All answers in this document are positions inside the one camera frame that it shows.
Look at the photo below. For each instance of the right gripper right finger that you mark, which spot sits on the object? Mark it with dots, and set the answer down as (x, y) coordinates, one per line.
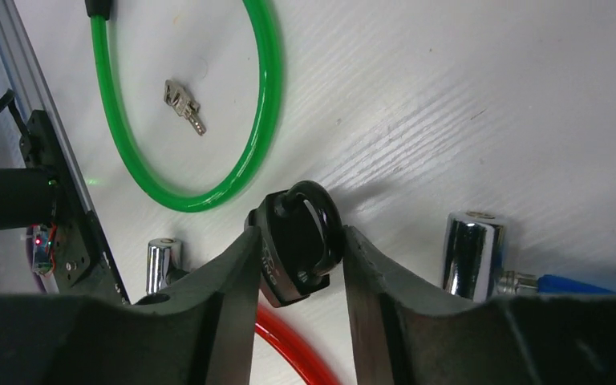
(405, 330)

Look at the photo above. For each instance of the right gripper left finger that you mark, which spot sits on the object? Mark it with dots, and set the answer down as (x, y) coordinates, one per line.
(198, 330)

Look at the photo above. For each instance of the red cable lock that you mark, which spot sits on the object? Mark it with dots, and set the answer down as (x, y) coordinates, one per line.
(162, 269)

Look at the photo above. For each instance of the blue cable lock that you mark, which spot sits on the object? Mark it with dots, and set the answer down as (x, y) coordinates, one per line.
(475, 251)

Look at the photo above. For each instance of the black padlock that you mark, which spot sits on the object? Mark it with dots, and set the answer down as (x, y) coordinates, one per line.
(303, 239)

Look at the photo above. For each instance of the small silver keys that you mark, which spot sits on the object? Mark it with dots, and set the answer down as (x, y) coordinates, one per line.
(184, 105)

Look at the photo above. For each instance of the green cable lock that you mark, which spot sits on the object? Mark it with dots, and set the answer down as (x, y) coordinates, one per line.
(271, 71)

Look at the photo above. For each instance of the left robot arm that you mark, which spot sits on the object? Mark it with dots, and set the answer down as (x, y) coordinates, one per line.
(29, 196)

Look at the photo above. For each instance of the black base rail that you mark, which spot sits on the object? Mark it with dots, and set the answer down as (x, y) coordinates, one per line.
(82, 262)

